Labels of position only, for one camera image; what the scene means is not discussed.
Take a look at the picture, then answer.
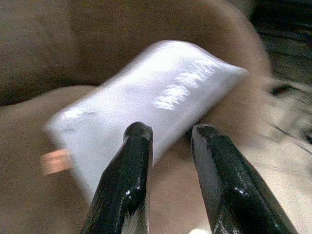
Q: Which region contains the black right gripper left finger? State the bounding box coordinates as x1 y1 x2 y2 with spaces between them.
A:
80 121 154 234

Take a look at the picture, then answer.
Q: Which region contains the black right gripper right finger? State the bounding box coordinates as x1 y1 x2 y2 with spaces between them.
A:
190 123 300 234

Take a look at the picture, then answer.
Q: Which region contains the white pillow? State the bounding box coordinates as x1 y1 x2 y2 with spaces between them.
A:
43 39 250 203

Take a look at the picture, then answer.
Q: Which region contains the orange pillow tag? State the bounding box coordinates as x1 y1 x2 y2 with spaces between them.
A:
40 149 73 175

